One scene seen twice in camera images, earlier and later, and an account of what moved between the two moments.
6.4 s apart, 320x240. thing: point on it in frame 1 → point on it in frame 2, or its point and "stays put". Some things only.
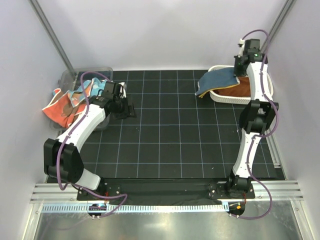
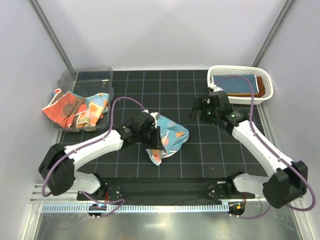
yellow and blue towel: [215, 78] → [236, 85]
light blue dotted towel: [93, 88] → [174, 135]
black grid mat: [175, 135] stays put
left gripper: [129, 111] → [156, 141]
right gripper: [236, 72] → [201, 104]
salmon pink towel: [60, 111] stays put
